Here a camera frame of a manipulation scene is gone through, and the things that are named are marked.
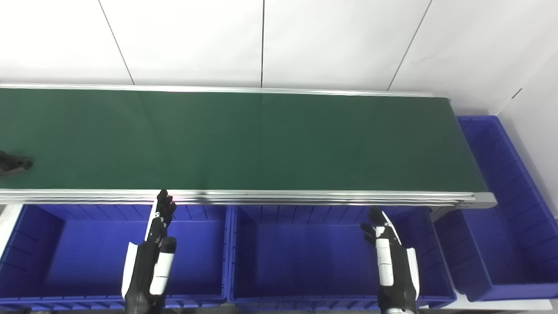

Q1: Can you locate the black flange part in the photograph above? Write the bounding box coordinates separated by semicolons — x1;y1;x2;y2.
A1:
0;151;34;177

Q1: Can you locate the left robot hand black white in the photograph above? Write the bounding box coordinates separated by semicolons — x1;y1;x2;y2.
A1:
121;189;177;314

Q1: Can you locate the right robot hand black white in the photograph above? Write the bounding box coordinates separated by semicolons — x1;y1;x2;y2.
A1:
361;207;421;314

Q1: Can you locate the green conveyor belt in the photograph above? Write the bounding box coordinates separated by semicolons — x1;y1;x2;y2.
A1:
0;82;498;218
0;87;488;193

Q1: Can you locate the long blue plastic bin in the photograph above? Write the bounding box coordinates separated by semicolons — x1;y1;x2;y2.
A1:
433;115;558;303

